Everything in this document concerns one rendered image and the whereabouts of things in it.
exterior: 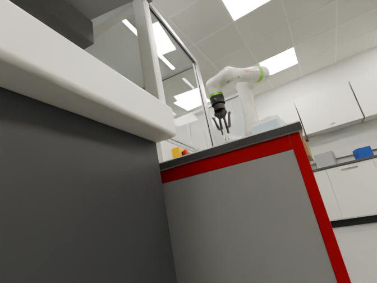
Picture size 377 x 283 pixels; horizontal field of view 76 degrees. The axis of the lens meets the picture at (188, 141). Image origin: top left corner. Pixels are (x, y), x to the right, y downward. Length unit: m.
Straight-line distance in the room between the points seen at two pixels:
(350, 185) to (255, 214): 3.63
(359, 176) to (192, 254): 3.73
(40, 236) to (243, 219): 0.53
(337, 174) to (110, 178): 4.00
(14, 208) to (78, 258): 0.14
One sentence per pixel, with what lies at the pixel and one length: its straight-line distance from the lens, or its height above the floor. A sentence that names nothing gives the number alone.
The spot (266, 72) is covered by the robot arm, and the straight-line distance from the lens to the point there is 1.88.
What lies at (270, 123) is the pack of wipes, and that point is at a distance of 0.80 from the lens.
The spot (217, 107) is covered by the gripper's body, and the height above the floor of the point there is 1.17.
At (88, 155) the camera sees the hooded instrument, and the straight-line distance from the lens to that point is 0.53.
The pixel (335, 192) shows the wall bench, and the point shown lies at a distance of 4.33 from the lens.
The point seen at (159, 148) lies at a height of 0.90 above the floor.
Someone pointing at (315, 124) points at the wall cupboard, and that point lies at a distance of 4.81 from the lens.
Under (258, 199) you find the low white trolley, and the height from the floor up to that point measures 0.57.
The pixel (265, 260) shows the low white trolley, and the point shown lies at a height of 0.40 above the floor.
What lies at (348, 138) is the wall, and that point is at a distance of 5.13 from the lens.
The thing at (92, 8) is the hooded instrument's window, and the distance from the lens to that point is 0.67.
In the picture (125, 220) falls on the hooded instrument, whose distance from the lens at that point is 0.58.
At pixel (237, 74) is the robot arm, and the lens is 1.58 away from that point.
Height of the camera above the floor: 0.56
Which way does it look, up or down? 17 degrees up
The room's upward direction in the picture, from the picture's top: 11 degrees counter-clockwise
